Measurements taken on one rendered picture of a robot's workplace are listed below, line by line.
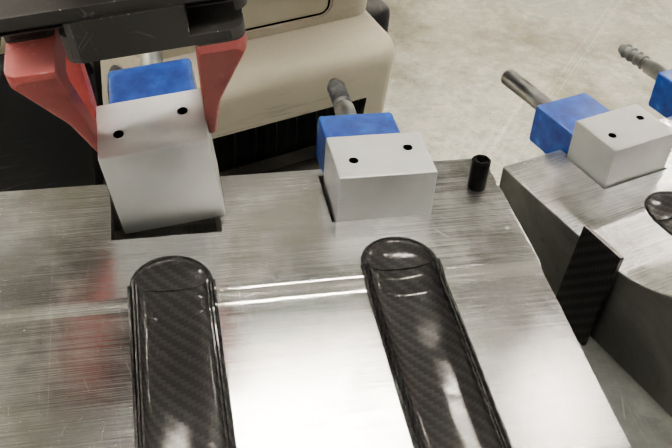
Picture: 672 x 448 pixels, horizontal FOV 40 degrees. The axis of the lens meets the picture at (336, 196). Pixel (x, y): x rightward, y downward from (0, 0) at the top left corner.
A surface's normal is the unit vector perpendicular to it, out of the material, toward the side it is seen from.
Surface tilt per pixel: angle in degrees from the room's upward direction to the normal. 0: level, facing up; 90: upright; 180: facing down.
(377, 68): 98
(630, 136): 0
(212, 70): 119
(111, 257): 0
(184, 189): 100
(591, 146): 90
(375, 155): 0
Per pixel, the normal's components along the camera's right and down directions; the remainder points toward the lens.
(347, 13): 0.50, 0.66
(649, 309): -0.87, 0.25
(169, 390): 0.14, -0.77
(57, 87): 0.20, 0.92
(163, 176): 0.19, 0.74
